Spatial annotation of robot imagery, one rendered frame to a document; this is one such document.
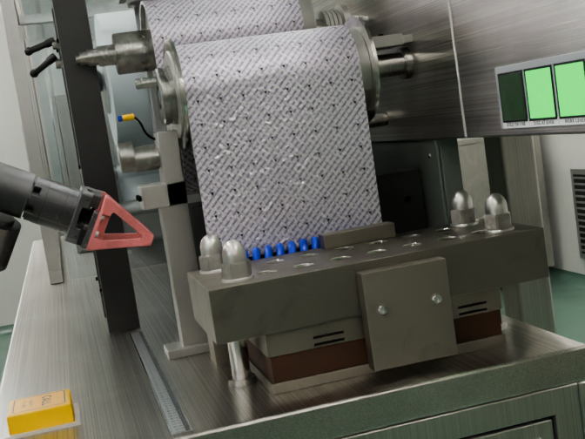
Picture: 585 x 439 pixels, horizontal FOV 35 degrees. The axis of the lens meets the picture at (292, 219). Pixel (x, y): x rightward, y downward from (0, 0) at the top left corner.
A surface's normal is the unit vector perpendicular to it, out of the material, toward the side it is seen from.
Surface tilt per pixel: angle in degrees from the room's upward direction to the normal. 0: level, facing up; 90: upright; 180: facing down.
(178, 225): 90
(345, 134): 90
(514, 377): 90
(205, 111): 90
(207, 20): 71
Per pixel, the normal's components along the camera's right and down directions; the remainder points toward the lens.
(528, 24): -0.96, 0.17
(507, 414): 0.25, 0.07
